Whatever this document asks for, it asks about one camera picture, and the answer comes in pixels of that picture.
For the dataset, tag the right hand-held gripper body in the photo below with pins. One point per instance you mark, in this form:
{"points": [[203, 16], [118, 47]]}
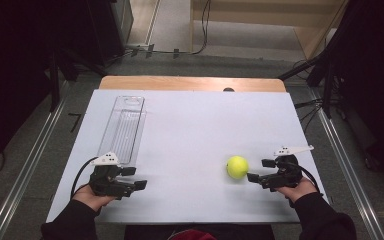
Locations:
{"points": [[285, 175]]}

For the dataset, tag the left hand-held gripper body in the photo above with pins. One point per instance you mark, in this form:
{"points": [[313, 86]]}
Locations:
{"points": [[105, 181]]}

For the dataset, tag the yellow tennis ball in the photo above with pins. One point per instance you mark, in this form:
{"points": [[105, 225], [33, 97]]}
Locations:
{"points": [[237, 167]]}

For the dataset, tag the clear plastic container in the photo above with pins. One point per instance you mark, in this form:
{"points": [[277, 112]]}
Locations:
{"points": [[123, 133]]}

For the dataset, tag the person's right hand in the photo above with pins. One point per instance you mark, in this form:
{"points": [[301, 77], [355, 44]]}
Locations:
{"points": [[298, 190]]}

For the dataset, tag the person's left hand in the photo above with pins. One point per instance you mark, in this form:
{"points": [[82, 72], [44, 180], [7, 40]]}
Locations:
{"points": [[88, 200]]}

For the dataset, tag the red cloth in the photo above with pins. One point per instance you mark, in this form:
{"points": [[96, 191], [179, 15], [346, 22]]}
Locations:
{"points": [[193, 235]]}

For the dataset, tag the white table board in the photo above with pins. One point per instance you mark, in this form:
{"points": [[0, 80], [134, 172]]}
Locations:
{"points": [[193, 133]]}

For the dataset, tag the black stand leg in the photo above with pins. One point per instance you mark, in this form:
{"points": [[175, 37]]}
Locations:
{"points": [[54, 83], [300, 68]]}

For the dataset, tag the wooden table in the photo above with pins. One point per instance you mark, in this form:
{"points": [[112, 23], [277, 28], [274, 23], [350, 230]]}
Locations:
{"points": [[186, 83]]}

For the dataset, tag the black curtain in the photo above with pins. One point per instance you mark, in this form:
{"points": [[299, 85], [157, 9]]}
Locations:
{"points": [[373, 83], [20, 66]]}

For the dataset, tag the light wooden furniture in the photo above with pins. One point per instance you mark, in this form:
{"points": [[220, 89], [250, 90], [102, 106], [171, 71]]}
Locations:
{"points": [[313, 16]]}

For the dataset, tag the metal floor rail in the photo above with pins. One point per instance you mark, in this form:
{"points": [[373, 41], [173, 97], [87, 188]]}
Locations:
{"points": [[30, 156], [346, 160]]}

